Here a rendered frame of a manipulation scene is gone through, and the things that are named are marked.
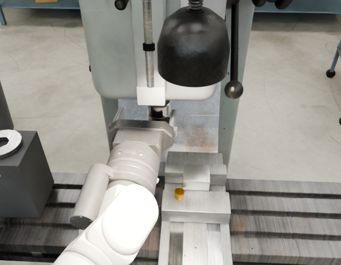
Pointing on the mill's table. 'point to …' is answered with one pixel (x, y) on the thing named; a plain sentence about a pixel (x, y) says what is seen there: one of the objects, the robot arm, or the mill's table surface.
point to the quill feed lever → (233, 93)
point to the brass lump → (179, 193)
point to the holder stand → (20, 174)
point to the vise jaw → (196, 207)
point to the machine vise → (175, 231)
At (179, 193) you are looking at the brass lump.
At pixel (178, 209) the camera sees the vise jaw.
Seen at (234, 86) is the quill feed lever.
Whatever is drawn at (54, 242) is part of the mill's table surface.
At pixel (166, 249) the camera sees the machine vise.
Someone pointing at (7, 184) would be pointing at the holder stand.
